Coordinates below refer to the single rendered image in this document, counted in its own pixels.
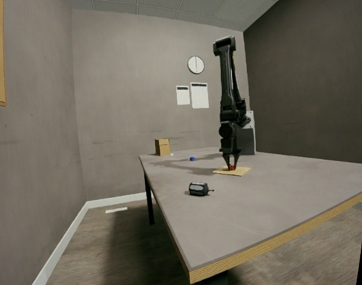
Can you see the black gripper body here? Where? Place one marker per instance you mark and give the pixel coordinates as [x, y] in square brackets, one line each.
[234, 151]

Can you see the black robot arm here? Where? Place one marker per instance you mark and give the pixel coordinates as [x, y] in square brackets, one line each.
[230, 95]

